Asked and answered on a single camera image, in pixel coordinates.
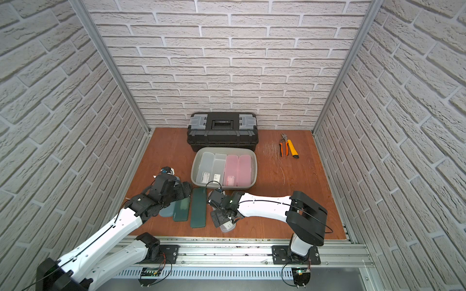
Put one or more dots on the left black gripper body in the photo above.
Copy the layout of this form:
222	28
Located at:
178	190

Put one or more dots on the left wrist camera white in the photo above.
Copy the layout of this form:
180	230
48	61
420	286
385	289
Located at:
168	170

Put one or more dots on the orange handled pliers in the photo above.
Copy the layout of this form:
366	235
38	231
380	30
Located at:
283	145

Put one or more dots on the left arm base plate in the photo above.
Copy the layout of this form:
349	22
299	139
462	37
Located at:
157	254

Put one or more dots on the left controller board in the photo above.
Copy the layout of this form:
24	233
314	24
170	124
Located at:
150	276

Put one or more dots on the controller board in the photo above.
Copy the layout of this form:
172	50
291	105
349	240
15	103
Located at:
150	276
301	277

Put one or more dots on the plain pink pencil case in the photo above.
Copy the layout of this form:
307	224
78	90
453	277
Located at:
244	171

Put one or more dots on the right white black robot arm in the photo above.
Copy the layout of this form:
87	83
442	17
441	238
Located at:
306	218

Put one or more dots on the dark green flat pencil case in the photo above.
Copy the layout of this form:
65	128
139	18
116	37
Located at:
198	208

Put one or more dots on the grey-blue pencil case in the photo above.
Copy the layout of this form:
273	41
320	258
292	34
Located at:
168	211

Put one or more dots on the yellow utility knife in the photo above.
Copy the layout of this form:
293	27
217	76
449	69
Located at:
291	150

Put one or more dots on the clear rectangular pencil case barcode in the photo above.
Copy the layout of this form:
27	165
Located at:
218	168

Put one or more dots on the aluminium rail frame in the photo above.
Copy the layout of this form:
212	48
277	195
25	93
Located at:
248	259

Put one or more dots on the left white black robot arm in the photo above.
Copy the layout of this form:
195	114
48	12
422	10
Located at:
89	266

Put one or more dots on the pink pencil case with label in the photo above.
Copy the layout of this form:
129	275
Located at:
231	171

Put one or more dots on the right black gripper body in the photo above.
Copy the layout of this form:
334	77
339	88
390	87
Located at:
219	216

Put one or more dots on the dark green translucent pencil case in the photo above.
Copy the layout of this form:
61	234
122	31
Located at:
181	210

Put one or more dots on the black plastic toolbox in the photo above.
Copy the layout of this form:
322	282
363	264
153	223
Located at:
223	129

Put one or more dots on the right controller board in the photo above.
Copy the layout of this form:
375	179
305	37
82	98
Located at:
301	277

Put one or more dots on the clear pencil case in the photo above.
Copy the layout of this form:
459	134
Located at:
225	230
205	168

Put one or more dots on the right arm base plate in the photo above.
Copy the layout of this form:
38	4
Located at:
283	255

